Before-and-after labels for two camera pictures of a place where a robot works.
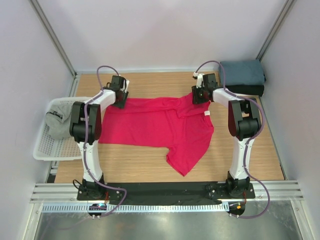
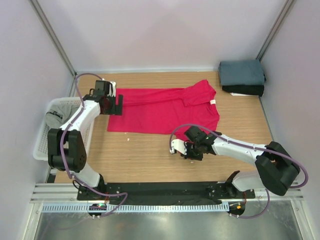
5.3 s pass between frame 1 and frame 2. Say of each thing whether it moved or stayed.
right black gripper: moved
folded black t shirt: stayed
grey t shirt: stayed
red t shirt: moved
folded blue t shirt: stayed
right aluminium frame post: stayed
